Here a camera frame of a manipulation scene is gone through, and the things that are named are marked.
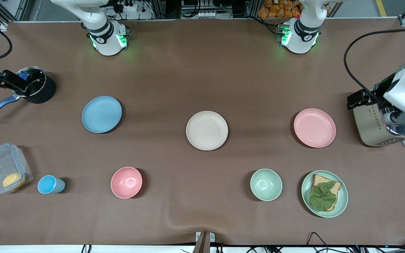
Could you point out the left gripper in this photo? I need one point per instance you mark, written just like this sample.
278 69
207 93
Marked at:
377 94

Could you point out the pink plate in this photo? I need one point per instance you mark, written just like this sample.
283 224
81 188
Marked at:
314 128

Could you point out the blue plate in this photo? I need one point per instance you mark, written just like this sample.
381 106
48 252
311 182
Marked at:
101 114

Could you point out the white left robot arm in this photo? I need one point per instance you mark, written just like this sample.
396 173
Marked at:
301 35

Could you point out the beige chrome toaster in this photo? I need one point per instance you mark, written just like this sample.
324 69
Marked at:
367 126

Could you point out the toast with lettuce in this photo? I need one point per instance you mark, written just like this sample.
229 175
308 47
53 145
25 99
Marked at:
320 180

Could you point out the yellow round food piece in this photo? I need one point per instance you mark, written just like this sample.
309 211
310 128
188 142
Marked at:
12 180

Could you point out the green plate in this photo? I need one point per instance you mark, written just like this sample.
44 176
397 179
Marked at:
343 196

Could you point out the green lettuce leaf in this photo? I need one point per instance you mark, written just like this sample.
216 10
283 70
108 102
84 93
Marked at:
323 196

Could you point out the blue cup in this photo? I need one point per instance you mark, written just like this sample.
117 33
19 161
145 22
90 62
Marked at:
47 184

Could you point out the bag of orange snacks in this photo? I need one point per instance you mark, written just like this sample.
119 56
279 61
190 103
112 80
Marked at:
276 8

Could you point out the green bowl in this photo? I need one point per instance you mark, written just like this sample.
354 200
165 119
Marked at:
266 185

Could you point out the white power strip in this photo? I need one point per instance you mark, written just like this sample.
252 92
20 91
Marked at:
130 6

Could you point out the pink bowl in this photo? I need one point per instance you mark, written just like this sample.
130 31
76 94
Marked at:
126 182

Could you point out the beige plate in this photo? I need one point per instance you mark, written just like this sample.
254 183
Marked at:
206 130

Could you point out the brown table mat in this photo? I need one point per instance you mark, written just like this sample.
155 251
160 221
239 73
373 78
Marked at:
202 70

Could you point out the metal table edge bracket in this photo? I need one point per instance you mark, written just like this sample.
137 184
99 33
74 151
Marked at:
205 242

